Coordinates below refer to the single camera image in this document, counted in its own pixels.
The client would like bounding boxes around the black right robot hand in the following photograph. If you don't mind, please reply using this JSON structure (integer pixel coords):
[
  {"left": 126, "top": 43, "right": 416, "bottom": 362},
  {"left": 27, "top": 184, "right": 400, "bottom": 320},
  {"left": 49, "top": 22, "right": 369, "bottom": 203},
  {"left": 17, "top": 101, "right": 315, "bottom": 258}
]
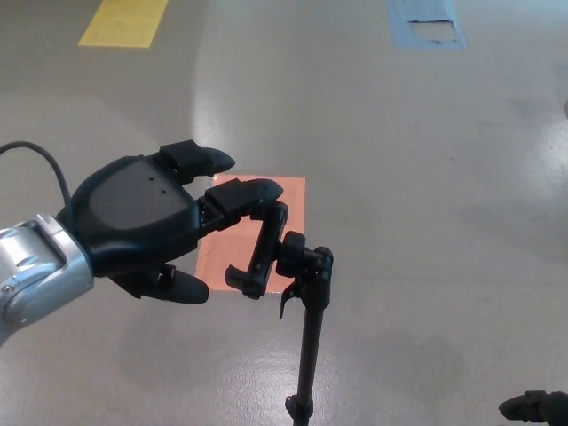
[{"left": 498, "top": 390, "right": 568, "bottom": 426}]

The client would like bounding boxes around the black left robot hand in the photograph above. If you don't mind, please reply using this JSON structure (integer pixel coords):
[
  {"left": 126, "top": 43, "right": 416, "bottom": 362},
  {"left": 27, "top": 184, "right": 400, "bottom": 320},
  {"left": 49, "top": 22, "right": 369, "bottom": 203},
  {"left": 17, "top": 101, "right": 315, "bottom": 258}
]
[{"left": 56, "top": 139, "right": 284, "bottom": 306}]

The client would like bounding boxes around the black phone stand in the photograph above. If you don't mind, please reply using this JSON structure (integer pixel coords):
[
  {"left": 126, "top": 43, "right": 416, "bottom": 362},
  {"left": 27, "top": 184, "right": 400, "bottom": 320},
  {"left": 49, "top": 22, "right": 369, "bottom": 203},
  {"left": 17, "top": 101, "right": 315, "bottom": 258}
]
[{"left": 224, "top": 201, "right": 335, "bottom": 426}]

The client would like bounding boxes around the orange paper floor sheet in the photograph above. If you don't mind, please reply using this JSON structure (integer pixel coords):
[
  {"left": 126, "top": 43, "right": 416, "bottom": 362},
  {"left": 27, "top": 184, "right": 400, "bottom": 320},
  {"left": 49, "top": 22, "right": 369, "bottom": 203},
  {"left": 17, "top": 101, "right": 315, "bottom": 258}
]
[{"left": 194, "top": 175, "right": 307, "bottom": 295}]

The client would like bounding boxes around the yellow paper floor sheet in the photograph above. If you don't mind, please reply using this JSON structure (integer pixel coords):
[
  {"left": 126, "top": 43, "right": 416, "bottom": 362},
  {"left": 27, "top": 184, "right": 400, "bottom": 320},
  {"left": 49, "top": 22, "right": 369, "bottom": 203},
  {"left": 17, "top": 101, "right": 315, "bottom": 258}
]
[{"left": 77, "top": 0, "right": 170, "bottom": 48}]

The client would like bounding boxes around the torn blue floor sheet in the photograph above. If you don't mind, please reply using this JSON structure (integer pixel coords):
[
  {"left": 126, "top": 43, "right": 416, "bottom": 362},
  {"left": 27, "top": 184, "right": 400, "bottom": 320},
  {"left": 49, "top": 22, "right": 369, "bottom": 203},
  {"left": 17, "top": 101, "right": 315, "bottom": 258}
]
[{"left": 387, "top": 0, "right": 467, "bottom": 50}]

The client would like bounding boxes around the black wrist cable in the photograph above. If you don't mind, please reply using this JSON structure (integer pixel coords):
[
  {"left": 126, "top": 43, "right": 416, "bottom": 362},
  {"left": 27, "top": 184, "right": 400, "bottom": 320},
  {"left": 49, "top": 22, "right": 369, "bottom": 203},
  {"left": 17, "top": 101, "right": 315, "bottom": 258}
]
[{"left": 0, "top": 140, "right": 73, "bottom": 208}]

